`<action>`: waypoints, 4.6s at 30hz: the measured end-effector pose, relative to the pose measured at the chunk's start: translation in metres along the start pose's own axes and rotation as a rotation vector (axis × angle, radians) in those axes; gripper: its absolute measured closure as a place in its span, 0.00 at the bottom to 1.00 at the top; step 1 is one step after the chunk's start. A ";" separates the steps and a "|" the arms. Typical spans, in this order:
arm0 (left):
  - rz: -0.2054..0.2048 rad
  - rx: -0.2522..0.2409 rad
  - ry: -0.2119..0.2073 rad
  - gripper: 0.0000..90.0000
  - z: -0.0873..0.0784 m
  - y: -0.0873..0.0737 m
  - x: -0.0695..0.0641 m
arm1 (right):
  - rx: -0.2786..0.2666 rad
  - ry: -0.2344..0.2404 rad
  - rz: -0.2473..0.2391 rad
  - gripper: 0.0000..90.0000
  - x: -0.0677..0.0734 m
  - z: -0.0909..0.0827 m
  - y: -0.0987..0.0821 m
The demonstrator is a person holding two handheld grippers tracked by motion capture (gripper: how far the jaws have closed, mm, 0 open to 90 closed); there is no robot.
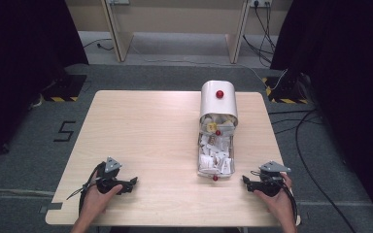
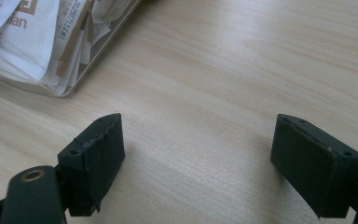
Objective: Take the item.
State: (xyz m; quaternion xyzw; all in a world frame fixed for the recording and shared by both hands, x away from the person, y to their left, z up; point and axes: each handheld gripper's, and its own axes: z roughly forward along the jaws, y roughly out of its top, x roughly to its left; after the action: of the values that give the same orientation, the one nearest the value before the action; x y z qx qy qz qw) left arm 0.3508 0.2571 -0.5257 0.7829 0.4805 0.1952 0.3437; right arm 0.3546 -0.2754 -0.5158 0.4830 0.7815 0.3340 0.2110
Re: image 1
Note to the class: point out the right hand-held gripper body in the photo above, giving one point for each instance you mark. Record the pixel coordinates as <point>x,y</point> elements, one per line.
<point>269,181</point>

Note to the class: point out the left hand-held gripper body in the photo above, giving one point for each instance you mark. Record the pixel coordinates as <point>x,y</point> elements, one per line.
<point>110,176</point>

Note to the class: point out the white container with red knobs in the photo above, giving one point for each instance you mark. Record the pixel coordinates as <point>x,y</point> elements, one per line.
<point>219,103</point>

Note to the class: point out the person's right hand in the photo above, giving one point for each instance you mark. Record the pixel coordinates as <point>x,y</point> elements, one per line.
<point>280,202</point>

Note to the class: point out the person's left hand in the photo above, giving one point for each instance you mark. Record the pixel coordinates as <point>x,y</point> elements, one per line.
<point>96,200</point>

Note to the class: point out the pile of white packets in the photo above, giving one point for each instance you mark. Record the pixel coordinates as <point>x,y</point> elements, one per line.
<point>215,152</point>

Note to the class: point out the black striped stand base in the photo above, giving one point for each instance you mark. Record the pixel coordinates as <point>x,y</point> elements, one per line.
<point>285,92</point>
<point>65,87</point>

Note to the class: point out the dark curtain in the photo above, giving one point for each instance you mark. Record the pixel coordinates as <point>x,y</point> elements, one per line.
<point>19,64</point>
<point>349,81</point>

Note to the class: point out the beige wooden desk frame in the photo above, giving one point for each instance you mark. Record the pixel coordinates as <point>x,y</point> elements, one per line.
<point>123,35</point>

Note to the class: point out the white wall socket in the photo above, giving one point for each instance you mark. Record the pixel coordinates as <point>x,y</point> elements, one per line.
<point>119,1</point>
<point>261,2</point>

